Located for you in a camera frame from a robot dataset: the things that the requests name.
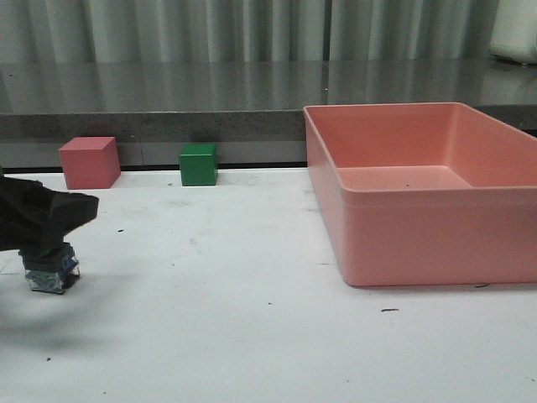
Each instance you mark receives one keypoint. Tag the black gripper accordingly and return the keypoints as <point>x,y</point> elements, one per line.
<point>36,219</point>

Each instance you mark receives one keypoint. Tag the yellow push button switch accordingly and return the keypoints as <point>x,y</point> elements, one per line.
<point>51,271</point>

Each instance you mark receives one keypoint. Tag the pink cube block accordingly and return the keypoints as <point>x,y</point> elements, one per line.
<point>90,162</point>

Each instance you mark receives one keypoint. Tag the green cube block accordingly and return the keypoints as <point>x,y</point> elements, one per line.
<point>198,165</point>

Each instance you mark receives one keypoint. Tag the grey back counter shelf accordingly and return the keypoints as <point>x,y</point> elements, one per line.
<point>252,111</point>

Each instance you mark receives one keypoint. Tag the pink plastic bin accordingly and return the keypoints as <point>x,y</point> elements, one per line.
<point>433,193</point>

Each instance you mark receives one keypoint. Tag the white appliance in background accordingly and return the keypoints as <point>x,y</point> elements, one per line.
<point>514,31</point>

